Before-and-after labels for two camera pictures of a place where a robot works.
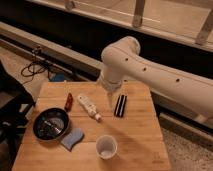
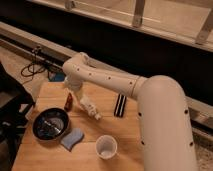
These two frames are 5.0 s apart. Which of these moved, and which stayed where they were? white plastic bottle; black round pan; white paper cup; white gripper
Moved: white gripper
Stayed: white plastic bottle; black round pan; white paper cup
